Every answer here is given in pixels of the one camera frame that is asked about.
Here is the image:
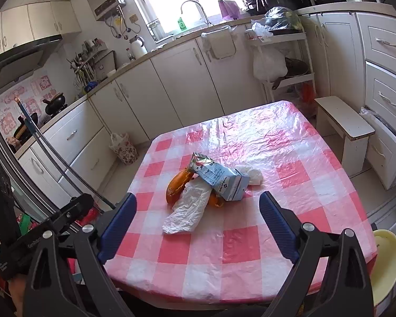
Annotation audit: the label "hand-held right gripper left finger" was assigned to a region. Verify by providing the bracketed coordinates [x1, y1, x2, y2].
[23, 192, 137, 317]

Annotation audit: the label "person's left hand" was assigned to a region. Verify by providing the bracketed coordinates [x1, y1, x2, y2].
[7, 272, 27, 314]

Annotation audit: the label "yellow plastic bin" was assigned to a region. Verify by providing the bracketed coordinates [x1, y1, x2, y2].
[371, 229, 396, 307]

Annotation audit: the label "white upper cabinets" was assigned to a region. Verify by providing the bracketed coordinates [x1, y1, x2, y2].
[0, 2, 83, 60]

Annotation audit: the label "white hanging door bin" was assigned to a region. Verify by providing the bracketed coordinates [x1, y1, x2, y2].
[201, 26, 238, 60]

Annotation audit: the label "white kettle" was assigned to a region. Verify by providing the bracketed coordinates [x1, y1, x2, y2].
[129, 36, 148, 57]

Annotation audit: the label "yellow black pan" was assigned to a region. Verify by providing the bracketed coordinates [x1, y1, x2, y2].
[13, 114, 37, 142]

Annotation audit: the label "white trolley rack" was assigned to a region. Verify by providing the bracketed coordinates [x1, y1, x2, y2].
[247, 31, 315, 106]

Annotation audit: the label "blue drink carton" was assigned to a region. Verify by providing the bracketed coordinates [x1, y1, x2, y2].
[188, 152, 251, 202]

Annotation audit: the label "long white tissue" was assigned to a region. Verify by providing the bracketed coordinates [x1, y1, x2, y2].
[162, 180, 212, 236]

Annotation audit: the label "black range hood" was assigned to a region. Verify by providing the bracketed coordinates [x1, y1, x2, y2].
[0, 35, 63, 93]

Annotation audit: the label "long-handled broom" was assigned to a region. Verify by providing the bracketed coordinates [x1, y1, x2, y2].
[15, 96, 116, 209]

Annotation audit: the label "black plastic bag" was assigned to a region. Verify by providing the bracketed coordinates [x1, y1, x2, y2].
[264, 7, 302, 32]

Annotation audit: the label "pink checkered tablecloth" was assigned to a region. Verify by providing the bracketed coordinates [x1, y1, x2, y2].
[101, 101, 378, 304]

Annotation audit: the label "purple bag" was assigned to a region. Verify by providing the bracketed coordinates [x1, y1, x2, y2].
[219, 0, 245, 18]

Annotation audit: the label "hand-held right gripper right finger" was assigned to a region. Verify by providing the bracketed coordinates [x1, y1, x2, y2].
[259, 191, 373, 317]

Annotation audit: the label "white plastic bag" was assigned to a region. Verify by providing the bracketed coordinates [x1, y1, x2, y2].
[253, 48, 288, 81]

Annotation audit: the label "black frying pan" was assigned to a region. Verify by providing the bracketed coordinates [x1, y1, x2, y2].
[272, 58, 309, 90]

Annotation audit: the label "metal faucet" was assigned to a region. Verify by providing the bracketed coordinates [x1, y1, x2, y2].
[180, 0, 212, 27]

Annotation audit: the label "white stool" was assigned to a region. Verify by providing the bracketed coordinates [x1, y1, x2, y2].
[315, 96, 375, 177]

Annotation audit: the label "white kitchen cabinets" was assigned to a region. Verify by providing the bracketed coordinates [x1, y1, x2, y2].
[16, 5, 396, 205]

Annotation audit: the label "floral bin with white bag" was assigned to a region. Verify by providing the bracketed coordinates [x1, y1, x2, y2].
[110, 133, 140, 166]

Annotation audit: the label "black wok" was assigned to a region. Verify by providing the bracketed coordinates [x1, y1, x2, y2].
[44, 93, 67, 116]

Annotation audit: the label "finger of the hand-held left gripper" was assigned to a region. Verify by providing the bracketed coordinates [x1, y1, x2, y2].
[49, 193, 95, 238]

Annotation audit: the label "utensil rack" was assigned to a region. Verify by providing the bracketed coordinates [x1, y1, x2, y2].
[68, 40, 117, 83]

